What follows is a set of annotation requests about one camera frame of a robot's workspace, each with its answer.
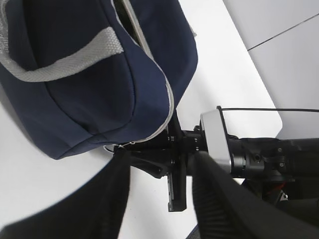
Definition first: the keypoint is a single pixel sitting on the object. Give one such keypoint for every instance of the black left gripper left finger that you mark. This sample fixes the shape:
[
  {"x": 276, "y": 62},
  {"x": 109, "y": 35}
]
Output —
[{"x": 94, "y": 211}]

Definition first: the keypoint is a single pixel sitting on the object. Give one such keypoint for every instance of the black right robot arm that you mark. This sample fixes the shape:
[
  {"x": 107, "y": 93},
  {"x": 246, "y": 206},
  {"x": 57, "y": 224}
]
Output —
[{"x": 258, "y": 159}]

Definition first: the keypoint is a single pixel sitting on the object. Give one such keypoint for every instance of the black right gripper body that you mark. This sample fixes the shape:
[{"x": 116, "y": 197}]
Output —
[{"x": 167, "y": 155}]

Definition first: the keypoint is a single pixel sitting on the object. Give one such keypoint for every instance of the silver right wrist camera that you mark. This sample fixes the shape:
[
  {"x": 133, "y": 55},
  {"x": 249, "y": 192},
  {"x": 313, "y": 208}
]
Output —
[{"x": 215, "y": 135}]

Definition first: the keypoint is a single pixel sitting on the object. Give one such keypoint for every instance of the navy and white lunch bag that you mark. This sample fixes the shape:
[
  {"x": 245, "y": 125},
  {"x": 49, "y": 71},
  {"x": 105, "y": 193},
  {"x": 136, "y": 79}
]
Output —
[{"x": 84, "y": 73}]

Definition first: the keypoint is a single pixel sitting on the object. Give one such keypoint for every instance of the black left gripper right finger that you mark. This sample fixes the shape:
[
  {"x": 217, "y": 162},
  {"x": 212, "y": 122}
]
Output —
[{"x": 226, "y": 210}]

